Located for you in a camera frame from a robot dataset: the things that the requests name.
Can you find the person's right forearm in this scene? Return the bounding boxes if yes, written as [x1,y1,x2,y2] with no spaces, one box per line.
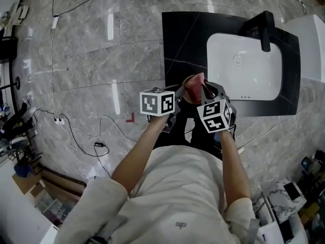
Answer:
[218,128,252,211]

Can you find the white sink basin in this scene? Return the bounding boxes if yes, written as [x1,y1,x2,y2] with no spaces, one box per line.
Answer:
[206,33,283,102]

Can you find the white marble-pattern box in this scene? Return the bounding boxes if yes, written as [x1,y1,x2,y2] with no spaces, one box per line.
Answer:
[267,179,308,224]

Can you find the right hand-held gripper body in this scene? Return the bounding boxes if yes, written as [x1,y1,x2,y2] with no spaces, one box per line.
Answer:
[196,98,238,135]

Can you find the black waist device with screen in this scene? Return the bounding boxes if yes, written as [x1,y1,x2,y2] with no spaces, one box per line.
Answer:
[212,132,224,153]

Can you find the black faucet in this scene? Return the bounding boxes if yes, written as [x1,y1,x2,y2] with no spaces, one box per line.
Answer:
[240,10,276,53]

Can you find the grey shoulder strap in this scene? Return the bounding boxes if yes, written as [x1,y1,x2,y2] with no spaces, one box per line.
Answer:
[243,218,261,244]
[88,215,128,244]

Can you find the black marble vanity unit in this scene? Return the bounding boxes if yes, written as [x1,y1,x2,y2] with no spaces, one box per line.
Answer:
[161,11,302,117]

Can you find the brown wooden bench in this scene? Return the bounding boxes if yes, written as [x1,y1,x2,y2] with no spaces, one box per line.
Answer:
[41,167,87,196]

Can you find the black tablet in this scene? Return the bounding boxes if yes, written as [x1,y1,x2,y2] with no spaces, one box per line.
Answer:
[283,182,301,201]

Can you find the long black floor cable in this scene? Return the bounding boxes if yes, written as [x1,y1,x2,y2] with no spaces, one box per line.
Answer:
[51,0,136,18]

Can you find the thin white cable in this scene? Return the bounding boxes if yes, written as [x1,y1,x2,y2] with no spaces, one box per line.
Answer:
[237,116,301,154]

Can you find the person's white shirt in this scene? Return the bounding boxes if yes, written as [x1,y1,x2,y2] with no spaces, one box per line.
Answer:
[54,145,265,244]

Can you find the person's left forearm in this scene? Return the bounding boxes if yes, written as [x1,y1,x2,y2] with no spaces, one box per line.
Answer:
[111,114,169,194]

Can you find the looped black cable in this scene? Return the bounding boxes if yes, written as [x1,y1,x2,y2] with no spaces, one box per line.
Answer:
[58,113,113,178]

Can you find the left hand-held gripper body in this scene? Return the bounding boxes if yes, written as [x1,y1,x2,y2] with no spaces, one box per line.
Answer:
[139,86,181,134]

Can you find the gold round bowl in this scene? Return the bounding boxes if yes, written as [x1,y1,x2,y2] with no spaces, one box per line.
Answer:
[182,74,207,104]

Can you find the person's black trousers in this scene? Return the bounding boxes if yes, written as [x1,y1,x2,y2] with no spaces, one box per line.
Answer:
[153,99,224,160]

